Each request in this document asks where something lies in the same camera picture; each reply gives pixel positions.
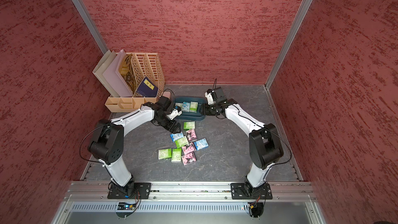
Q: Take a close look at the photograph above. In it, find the teal plastic storage box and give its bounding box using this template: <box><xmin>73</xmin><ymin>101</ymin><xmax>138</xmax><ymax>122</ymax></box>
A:
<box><xmin>172</xmin><ymin>96</ymin><xmax>207</xmax><ymax>121</ymax></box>

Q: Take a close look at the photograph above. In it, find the blue tissue pack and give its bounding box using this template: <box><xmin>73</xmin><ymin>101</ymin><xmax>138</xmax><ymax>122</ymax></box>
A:
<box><xmin>194</xmin><ymin>138</ymin><xmax>208</xmax><ymax>150</ymax></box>
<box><xmin>181</xmin><ymin>102</ymin><xmax>191</xmax><ymax>113</ymax></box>
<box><xmin>170</xmin><ymin>132</ymin><xmax>184</xmax><ymax>142</ymax></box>

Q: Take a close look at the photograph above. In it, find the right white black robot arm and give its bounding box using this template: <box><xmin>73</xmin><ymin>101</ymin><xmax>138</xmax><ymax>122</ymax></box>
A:
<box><xmin>200</xmin><ymin>100</ymin><xmax>284</xmax><ymax>197</ymax></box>

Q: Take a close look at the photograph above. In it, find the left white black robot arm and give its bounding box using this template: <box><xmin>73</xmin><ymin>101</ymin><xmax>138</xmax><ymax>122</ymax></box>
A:
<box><xmin>79</xmin><ymin>97</ymin><xmax>182</xmax><ymax>199</ymax></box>

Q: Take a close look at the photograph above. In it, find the pink pencil case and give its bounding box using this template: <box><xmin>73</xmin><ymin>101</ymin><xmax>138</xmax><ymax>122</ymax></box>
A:
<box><xmin>162</xmin><ymin>91</ymin><xmax>172</xmax><ymax>99</ymax></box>

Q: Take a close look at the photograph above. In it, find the pink tissue pack upper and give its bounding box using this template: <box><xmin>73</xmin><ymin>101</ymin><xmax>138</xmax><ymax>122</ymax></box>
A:
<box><xmin>186</xmin><ymin>129</ymin><xmax>198</xmax><ymax>143</ymax></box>

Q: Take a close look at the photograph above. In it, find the dark blue booklet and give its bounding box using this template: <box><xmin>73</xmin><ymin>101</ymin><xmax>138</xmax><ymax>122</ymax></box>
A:
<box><xmin>136</xmin><ymin>77</ymin><xmax>159</xmax><ymax>97</ymax></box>

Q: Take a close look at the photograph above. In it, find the pink tissue pack bottom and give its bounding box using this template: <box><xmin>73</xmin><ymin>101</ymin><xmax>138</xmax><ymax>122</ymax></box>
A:
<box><xmin>181</xmin><ymin>152</ymin><xmax>197</xmax><ymax>166</ymax></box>

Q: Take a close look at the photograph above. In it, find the gold patterned book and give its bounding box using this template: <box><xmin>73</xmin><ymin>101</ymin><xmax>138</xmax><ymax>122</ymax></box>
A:
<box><xmin>119</xmin><ymin>54</ymin><xmax>136</xmax><ymax>94</ymax></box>

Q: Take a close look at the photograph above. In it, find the lilac folder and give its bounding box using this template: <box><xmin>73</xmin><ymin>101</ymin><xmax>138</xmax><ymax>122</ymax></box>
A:
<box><xmin>103</xmin><ymin>49</ymin><xmax>133</xmax><ymax>97</ymax></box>

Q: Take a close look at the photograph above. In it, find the beige folder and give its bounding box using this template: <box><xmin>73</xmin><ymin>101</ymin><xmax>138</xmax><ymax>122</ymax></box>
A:
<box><xmin>92</xmin><ymin>49</ymin><xmax>120</xmax><ymax>97</ymax></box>

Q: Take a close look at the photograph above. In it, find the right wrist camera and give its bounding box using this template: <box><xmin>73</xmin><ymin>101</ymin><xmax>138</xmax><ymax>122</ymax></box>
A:
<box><xmin>205</xmin><ymin>87</ymin><xmax>227</xmax><ymax>105</ymax></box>

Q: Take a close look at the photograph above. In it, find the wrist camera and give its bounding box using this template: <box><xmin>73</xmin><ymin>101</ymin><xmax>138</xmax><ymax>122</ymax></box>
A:
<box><xmin>155</xmin><ymin>96</ymin><xmax>182</xmax><ymax>120</ymax></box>
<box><xmin>205</xmin><ymin>87</ymin><xmax>227</xmax><ymax>105</ymax></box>

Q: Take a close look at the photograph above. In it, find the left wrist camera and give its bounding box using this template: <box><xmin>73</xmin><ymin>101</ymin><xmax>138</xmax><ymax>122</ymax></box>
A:
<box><xmin>155</xmin><ymin>96</ymin><xmax>182</xmax><ymax>120</ymax></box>

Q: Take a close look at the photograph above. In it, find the aluminium front rail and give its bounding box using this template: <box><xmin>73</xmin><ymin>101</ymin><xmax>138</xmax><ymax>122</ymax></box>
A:
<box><xmin>63</xmin><ymin>181</ymin><xmax>318</xmax><ymax>202</ymax></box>

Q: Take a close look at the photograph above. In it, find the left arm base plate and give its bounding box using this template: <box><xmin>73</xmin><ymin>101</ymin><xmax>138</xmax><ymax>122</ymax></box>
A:
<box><xmin>107</xmin><ymin>182</ymin><xmax>152</xmax><ymax>200</ymax></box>

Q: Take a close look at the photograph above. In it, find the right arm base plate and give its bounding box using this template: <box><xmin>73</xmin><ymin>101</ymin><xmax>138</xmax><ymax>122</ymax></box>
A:
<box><xmin>230</xmin><ymin>183</ymin><xmax>273</xmax><ymax>200</ymax></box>

